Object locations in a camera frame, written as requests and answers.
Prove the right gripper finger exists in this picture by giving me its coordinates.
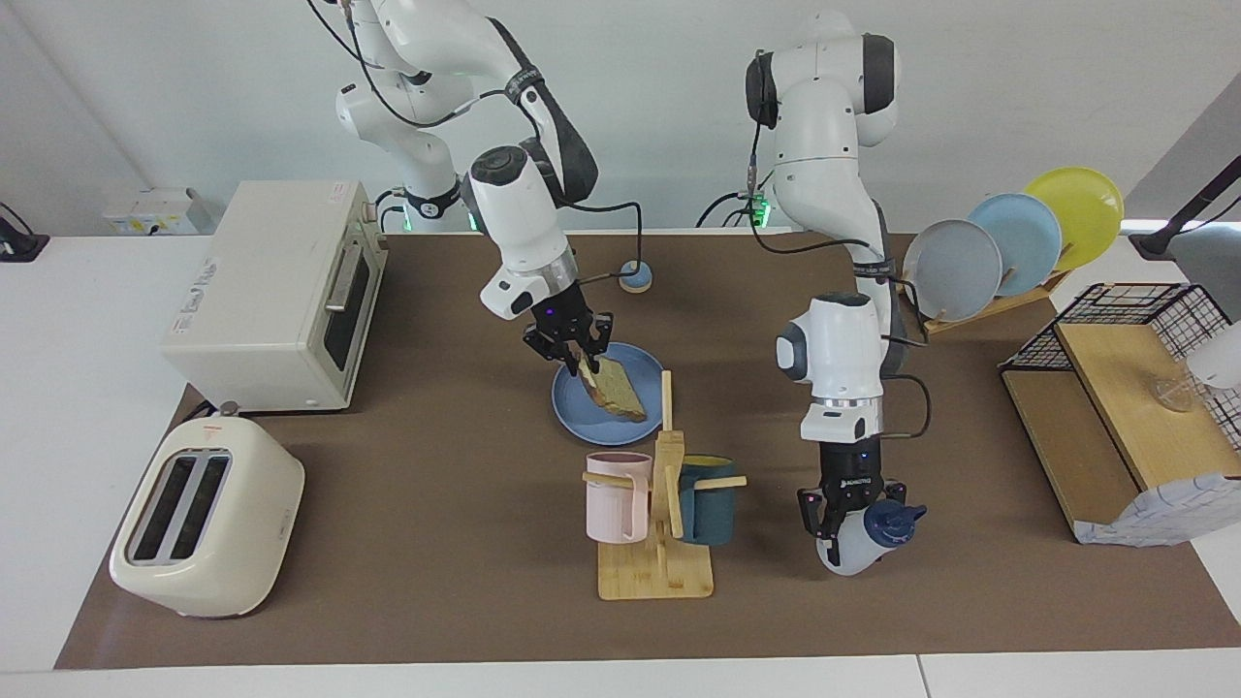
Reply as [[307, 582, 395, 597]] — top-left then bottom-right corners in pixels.
[[524, 330, 583, 379], [580, 312, 614, 367]]

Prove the squeeze bottle navy cap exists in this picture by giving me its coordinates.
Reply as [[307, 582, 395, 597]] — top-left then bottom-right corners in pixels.
[[816, 499, 928, 579]]

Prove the toasted bread slice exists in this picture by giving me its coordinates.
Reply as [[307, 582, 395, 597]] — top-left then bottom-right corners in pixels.
[[579, 356, 648, 423]]

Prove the periwinkle blue plate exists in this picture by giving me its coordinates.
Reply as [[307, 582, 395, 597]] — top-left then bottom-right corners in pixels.
[[552, 341, 667, 447]]

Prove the wooden plate rack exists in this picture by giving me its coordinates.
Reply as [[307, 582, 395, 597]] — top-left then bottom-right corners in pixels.
[[890, 270, 1072, 335]]

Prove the pale grey plate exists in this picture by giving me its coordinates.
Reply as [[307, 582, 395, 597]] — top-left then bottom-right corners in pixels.
[[902, 219, 1004, 323]]

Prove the light blue plate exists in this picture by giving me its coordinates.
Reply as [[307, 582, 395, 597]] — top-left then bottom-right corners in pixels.
[[968, 193, 1064, 298]]

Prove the yellow plate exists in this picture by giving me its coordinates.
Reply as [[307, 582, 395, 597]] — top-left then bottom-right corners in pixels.
[[1024, 167, 1126, 272]]

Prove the teal mug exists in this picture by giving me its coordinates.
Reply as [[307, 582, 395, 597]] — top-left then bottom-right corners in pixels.
[[679, 454, 738, 546]]

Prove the pink mug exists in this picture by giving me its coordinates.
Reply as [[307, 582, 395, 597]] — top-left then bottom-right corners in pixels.
[[586, 452, 653, 544]]

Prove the wooden mug tree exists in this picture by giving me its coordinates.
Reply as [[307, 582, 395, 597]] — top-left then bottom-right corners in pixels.
[[582, 370, 749, 602]]

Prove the brown table mat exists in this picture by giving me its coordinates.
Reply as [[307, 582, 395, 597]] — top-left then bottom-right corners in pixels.
[[55, 233, 1241, 670]]

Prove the wooden shelf box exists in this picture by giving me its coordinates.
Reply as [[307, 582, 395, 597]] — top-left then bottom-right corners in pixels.
[[1002, 322, 1241, 544]]

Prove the white toaster oven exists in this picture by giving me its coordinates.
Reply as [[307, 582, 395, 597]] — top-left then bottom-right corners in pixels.
[[160, 179, 389, 415]]

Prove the clear glass cup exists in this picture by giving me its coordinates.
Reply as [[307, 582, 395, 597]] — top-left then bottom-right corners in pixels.
[[1152, 373, 1198, 413]]

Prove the cream two-slot toaster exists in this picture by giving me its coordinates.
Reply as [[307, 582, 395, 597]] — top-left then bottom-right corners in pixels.
[[109, 415, 306, 619]]

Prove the white rounded object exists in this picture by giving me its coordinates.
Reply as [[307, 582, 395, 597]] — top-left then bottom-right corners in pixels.
[[1188, 323, 1241, 391]]

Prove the white power socket box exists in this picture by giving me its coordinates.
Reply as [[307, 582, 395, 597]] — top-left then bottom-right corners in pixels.
[[102, 187, 214, 237]]

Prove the black clamp base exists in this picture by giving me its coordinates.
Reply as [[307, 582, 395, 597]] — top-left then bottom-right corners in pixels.
[[0, 202, 49, 263]]

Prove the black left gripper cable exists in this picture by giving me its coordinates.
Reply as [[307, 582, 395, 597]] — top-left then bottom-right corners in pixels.
[[877, 373, 934, 439]]

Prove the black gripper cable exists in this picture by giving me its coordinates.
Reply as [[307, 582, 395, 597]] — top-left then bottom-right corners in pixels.
[[877, 373, 934, 439], [580, 199, 647, 287]]

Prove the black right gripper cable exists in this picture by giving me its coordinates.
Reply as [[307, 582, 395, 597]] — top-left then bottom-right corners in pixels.
[[580, 199, 647, 287]]

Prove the black base cable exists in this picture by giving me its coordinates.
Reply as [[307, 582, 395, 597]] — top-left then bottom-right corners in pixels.
[[696, 189, 769, 231]]

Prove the black wire basket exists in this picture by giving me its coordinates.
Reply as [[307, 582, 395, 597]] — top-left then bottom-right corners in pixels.
[[999, 283, 1241, 457]]

